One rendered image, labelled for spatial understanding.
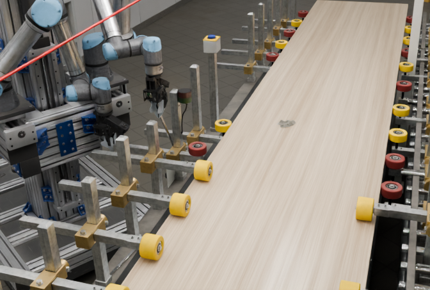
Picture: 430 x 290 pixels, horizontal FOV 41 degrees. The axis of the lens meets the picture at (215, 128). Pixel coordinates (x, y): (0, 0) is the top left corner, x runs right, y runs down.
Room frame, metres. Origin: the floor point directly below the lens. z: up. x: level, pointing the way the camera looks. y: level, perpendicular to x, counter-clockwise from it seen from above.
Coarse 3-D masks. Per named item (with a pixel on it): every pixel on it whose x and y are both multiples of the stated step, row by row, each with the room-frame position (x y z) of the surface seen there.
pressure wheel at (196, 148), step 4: (192, 144) 2.28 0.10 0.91; (196, 144) 2.27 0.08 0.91; (200, 144) 2.28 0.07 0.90; (204, 144) 2.28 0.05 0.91; (192, 148) 2.25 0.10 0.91; (196, 148) 2.24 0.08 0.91; (200, 148) 2.24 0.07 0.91; (204, 148) 2.24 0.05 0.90; (192, 152) 2.24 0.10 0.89; (196, 152) 2.23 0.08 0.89; (200, 152) 2.23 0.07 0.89; (204, 152) 2.24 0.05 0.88; (196, 156) 2.23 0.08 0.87
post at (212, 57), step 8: (208, 56) 2.81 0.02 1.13; (216, 56) 2.83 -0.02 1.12; (216, 64) 2.83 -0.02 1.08; (216, 72) 2.82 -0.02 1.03; (216, 80) 2.82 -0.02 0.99; (216, 88) 2.81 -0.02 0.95; (216, 96) 2.81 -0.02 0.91; (216, 104) 2.81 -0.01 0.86; (216, 112) 2.80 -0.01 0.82; (216, 120) 2.80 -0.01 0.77
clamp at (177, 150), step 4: (184, 144) 2.35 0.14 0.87; (172, 148) 2.32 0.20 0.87; (176, 148) 2.32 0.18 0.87; (180, 148) 2.32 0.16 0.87; (184, 148) 2.34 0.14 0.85; (168, 152) 2.28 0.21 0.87; (176, 152) 2.28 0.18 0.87; (168, 156) 2.26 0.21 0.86; (172, 156) 2.26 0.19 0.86; (176, 156) 2.25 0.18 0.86; (176, 160) 2.25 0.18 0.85
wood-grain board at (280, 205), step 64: (320, 0) 4.72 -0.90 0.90; (320, 64) 3.24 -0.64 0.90; (384, 64) 3.20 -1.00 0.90; (256, 128) 2.43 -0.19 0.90; (320, 128) 2.40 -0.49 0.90; (384, 128) 2.38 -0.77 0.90; (192, 192) 1.90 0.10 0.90; (256, 192) 1.88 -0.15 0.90; (320, 192) 1.86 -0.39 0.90; (192, 256) 1.51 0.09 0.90; (256, 256) 1.50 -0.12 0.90; (320, 256) 1.49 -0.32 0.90
